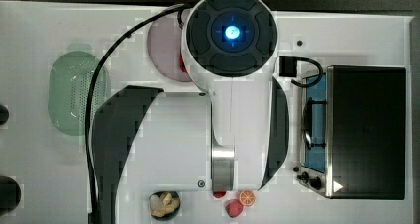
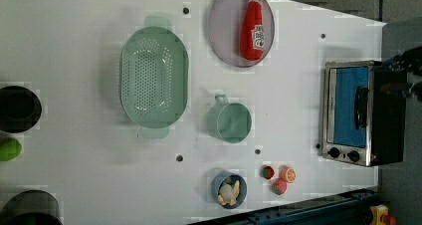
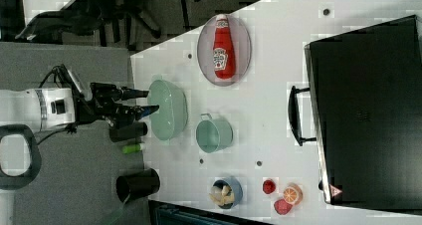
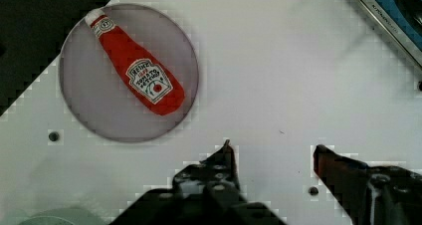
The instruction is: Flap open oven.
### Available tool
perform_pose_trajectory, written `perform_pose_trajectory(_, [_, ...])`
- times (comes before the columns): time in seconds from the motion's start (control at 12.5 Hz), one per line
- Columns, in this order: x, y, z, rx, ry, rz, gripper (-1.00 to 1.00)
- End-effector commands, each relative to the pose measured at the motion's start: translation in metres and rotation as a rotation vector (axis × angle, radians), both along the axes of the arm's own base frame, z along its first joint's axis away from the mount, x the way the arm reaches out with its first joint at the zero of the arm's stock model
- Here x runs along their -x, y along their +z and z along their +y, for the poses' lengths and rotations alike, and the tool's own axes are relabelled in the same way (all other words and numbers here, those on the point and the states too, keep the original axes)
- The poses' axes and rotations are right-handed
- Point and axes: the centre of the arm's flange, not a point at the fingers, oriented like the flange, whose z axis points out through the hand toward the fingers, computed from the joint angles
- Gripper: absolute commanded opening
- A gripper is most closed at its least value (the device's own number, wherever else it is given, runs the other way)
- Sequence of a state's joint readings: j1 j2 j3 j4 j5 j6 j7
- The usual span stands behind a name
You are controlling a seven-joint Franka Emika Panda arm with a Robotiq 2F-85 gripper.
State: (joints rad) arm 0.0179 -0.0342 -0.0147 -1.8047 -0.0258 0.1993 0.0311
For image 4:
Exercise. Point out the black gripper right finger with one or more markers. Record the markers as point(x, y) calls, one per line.
point(370, 195)

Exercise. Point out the blue oven door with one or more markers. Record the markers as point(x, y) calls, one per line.
point(402, 21)

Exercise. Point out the grey round plate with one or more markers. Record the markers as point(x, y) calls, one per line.
point(96, 95)

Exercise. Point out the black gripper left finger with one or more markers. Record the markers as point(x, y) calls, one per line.
point(218, 168)

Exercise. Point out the green cup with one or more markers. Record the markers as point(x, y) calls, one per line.
point(64, 216)

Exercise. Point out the red ketchup bottle plush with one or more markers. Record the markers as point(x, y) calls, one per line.
point(150, 82)

